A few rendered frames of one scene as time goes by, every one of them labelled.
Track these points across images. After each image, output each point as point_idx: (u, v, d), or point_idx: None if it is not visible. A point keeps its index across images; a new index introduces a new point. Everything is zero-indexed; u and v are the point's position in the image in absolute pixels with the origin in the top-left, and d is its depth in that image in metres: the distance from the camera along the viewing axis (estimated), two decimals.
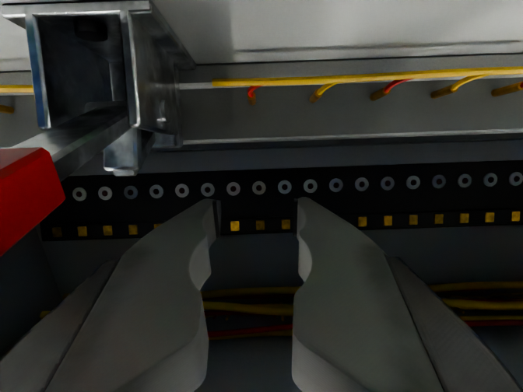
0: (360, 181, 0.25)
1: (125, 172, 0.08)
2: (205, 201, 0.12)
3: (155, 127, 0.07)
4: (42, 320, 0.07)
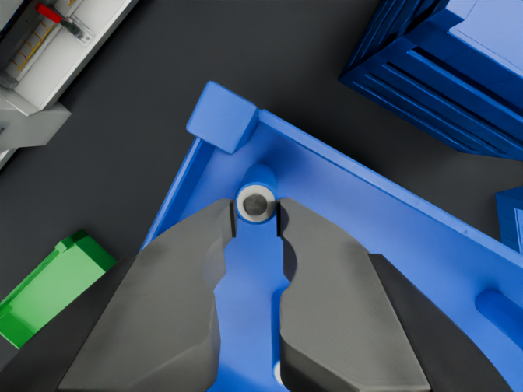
0: None
1: None
2: (222, 201, 0.12)
3: None
4: (60, 313, 0.07)
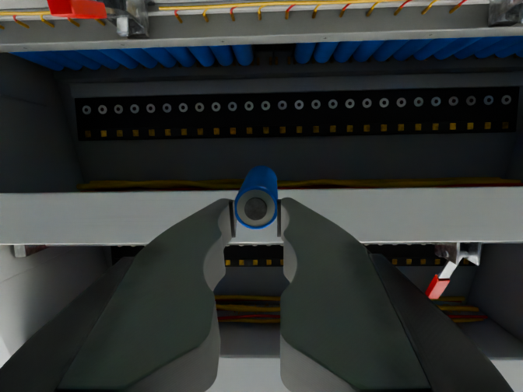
0: (281, 103, 0.38)
1: (124, 34, 0.21)
2: (222, 201, 0.12)
3: (133, 15, 0.21)
4: (59, 313, 0.07)
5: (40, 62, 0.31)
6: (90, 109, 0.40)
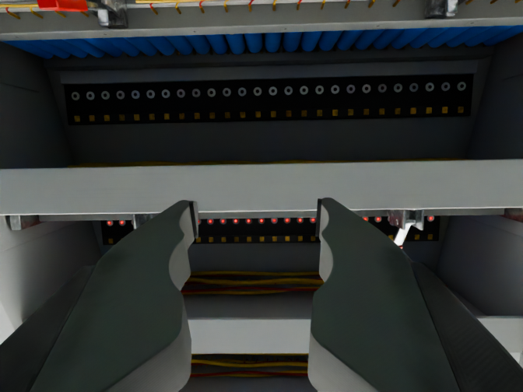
0: (256, 89, 0.42)
1: (104, 25, 0.24)
2: (182, 203, 0.12)
3: (112, 8, 0.24)
4: (16, 331, 0.07)
5: (31, 50, 0.34)
6: (78, 95, 0.42)
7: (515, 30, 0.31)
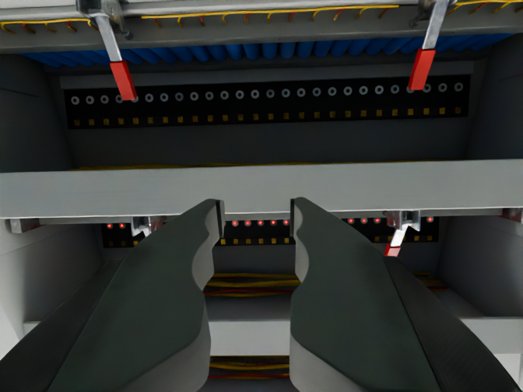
0: (254, 92, 0.42)
1: None
2: (208, 201, 0.12)
3: (108, 14, 0.24)
4: (46, 319, 0.07)
5: (41, 60, 0.36)
6: (78, 99, 0.43)
7: (499, 36, 0.33)
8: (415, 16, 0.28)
